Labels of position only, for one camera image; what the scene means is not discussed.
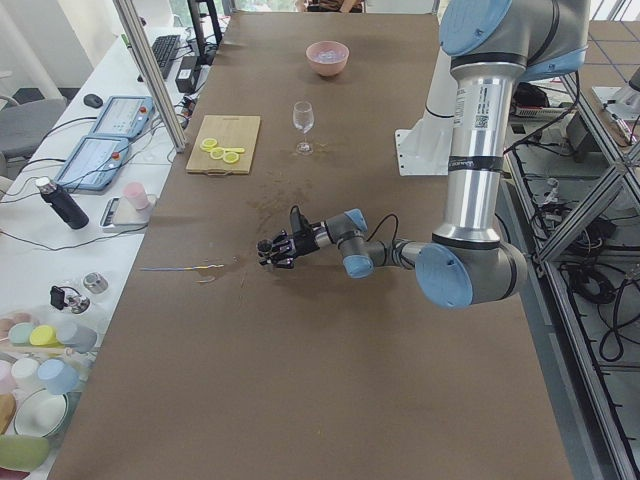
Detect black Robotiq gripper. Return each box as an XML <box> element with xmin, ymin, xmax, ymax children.
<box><xmin>258</xmin><ymin>223</ymin><xmax>330</xmax><ymax>270</ymax></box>

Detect steel double jigger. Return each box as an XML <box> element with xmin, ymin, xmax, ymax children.
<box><xmin>256</xmin><ymin>239</ymin><xmax>274</xmax><ymax>270</ymax></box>

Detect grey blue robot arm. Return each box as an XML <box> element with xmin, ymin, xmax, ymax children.
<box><xmin>257</xmin><ymin>1</ymin><xmax>589</xmax><ymax>308</ymax></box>

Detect clear wine glass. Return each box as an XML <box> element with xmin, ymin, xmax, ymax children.
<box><xmin>292</xmin><ymin>101</ymin><xmax>315</xmax><ymax>155</ymax></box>

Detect clear ice cubes pile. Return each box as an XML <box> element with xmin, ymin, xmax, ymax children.
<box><xmin>311</xmin><ymin>48</ymin><xmax>345</xmax><ymax>64</ymax></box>

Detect lower lemon slice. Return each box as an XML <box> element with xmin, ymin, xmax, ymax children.
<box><xmin>222</xmin><ymin>152</ymin><xmax>240</xmax><ymax>164</ymax></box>

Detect lemon slice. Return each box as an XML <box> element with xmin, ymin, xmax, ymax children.
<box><xmin>222</xmin><ymin>152</ymin><xmax>240</xmax><ymax>164</ymax></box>
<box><xmin>209</xmin><ymin>147</ymin><xmax>225</xmax><ymax>160</ymax></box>
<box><xmin>200</xmin><ymin>138</ymin><xmax>218</xmax><ymax>151</ymax></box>

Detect middle lemon slice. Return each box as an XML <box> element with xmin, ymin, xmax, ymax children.
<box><xmin>209</xmin><ymin>147</ymin><xmax>225</xmax><ymax>160</ymax></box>

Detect bamboo cutting board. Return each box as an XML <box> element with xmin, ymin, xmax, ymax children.
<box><xmin>186</xmin><ymin>115</ymin><xmax>261</xmax><ymax>175</ymax></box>

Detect upper lemon slice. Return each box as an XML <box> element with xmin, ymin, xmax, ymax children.
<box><xmin>200</xmin><ymin>138</ymin><xmax>218</xmax><ymax>151</ymax></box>

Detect pink cup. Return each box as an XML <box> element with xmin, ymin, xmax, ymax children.
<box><xmin>123</xmin><ymin>182</ymin><xmax>150</xmax><ymax>211</ymax></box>

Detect black power adapter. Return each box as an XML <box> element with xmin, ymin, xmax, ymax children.
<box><xmin>175</xmin><ymin>56</ymin><xmax>201</xmax><ymax>94</ymax></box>

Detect pink bowl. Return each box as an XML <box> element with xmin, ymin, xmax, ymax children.
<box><xmin>306</xmin><ymin>40</ymin><xmax>350</xmax><ymax>77</ymax></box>

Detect lower teach pendant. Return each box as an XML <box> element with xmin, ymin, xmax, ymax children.
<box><xmin>54</xmin><ymin>135</ymin><xmax>130</xmax><ymax>193</ymax></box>

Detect teach pendant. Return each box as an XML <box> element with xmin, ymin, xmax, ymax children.
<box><xmin>54</xmin><ymin>135</ymin><xmax>130</xmax><ymax>193</ymax></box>
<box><xmin>90</xmin><ymin>96</ymin><xmax>154</xmax><ymax>140</ymax></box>

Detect upper teach pendant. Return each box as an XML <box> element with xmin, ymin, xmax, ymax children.
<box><xmin>90</xmin><ymin>96</ymin><xmax>154</xmax><ymax>140</ymax></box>

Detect grey cup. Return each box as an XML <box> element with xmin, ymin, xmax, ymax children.
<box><xmin>56</xmin><ymin>321</ymin><xmax>98</xmax><ymax>353</ymax></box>

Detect black water bottle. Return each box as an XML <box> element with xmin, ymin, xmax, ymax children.
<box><xmin>35</xmin><ymin>176</ymin><xmax>89</xmax><ymax>230</ymax></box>

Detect black keyboard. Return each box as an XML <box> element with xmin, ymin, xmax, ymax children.
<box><xmin>151</xmin><ymin>35</ymin><xmax>181</xmax><ymax>79</ymax></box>

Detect black computer mouse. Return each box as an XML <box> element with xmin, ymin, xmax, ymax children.
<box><xmin>83</xmin><ymin>94</ymin><xmax>103</xmax><ymax>109</ymax></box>

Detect yellow cup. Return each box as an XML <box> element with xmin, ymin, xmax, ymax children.
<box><xmin>29</xmin><ymin>324</ymin><xmax>61</xmax><ymax>348</ymax></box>

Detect light blue cup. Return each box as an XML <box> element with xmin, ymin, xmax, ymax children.
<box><xmin>37</xmin><ymin>359</ymin><xmax>80</xmax><ymax>395</ymax></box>

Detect mint green cup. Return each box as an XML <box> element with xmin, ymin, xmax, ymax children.
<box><xmin>8</xmin><ymin>322</ymin><xmax>35</xmax><ymax>346</ymax></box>

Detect white cup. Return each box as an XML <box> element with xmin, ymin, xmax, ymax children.
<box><xmin>11</xmin><ymin>357</ymin><xmax>43</xmax><ymax>392</ymax></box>

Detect grey office chair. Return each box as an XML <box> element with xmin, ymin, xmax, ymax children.
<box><xmin>1</xmin><ymin>95</ymin><xmax>68</xmax><ymax>176</ymax></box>

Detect white green-rimmed plate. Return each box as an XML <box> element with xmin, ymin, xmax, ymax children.
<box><xmin>14</xmin><ymin>389</ymin><xmax>69</xmax><ymax>438</ymax></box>

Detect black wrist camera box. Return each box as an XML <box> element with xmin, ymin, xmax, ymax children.
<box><xmin>289</xmin><ymin>205</ymin><xmax>313</xmax><ymax>236</ymax></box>

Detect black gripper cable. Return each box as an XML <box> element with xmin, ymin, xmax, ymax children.
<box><xmin>367</xmin><ymin>213</ymin><xmax>401</xmax><ymax>251</ymax></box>

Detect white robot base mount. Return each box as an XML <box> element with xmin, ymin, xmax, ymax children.
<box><xmin>395</xmin><ymin>49</ymin><xmax>457</xmax><ymax>176</ymax></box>

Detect aluminium frame post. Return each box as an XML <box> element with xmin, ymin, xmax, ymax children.
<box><xmin>113</xmin><ymin>0</ymin><xmax>186</xmax><ymax>153</ymax></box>

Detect black floor cables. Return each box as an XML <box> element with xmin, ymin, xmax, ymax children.
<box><xmin>514</xmin><ymin>149</ymin><xmax>640</xmax><ymax>361</ymax></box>

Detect aluminium frame truss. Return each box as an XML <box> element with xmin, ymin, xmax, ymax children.
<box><xmin>492</xmin><ymin>74</ymin><xmax>640</xmax><ymax>480</ymax></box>

